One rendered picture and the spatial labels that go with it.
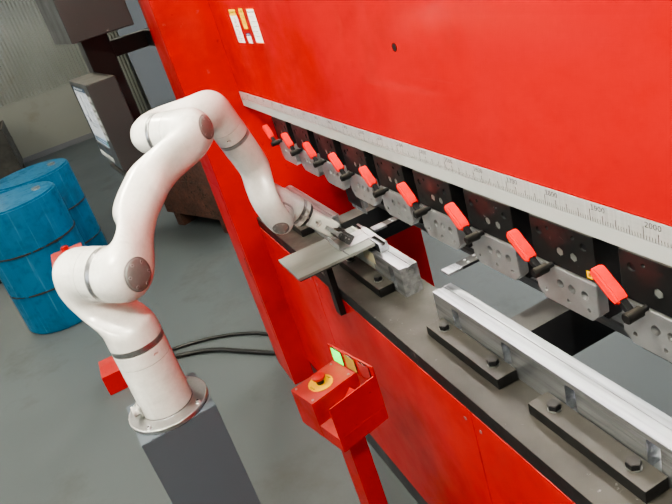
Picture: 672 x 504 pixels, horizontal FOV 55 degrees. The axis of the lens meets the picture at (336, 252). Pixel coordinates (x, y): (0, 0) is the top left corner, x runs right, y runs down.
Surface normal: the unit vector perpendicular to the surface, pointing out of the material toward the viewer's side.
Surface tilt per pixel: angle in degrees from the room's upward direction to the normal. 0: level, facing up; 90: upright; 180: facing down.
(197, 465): 90
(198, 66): 90
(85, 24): 90
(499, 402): 0
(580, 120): 90
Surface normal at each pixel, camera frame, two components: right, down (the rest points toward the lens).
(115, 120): 0.49, 0.26
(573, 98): -0.87, 0.40
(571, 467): -0.27, -0.86
